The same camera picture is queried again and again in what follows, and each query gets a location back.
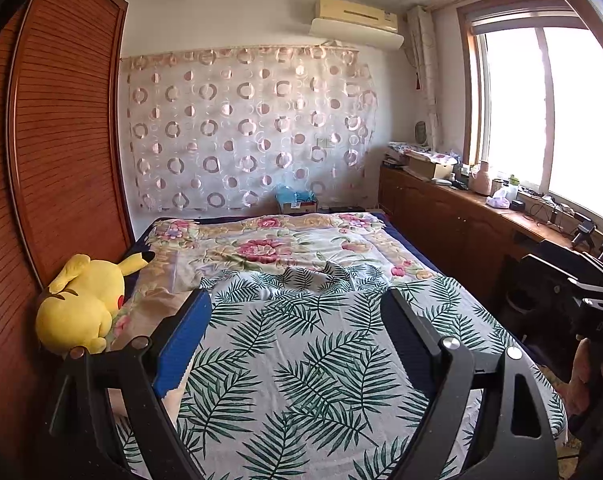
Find beige t-shirt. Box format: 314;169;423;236
108;376;187;426

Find right hand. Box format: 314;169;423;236
561;338;603;416

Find long wooden cabinet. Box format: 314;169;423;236
379;166;571;312

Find yellow Pikachu plush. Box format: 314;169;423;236
36;252;155;356

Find pink kettle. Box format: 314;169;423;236
469;160;491;197

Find floral quilt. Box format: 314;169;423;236
108;211;437;349

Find palm leaf print sheet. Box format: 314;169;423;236
112;259;571;480

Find cardboard box on cabinet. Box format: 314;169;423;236
408;156;455;180

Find wooden slatted wardrobe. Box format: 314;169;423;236
0;0;132;466

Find blue tissue box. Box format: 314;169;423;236
275;185;318;214

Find circle pattern sheer curtain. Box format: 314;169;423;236
122;46;377;217

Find window with wooden frame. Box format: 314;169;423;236
457;0;603;231

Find wall air conditioner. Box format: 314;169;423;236
310;0;405;51

